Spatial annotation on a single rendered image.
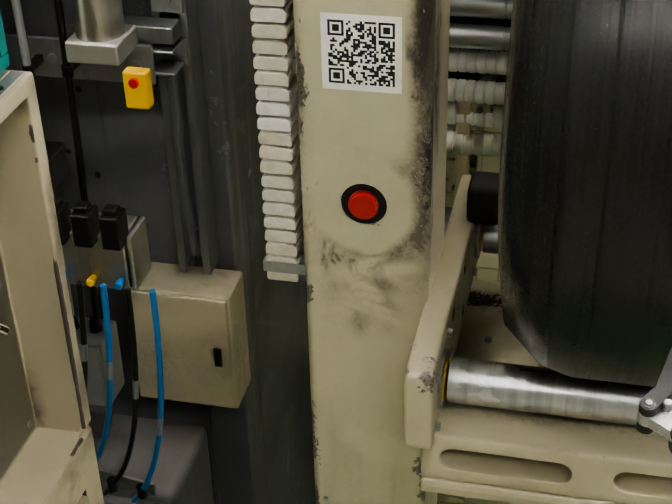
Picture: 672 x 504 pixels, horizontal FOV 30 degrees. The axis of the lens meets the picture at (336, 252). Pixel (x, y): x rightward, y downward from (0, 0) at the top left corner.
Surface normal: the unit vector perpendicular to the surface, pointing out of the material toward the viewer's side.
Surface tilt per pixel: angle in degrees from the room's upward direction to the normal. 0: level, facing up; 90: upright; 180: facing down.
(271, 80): 90
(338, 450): 90
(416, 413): 90
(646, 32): 61
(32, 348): 90
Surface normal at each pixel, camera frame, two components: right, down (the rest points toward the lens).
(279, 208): -0.22, 0.53
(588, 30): -0.46, 0.02
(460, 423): -0.03, -0.84
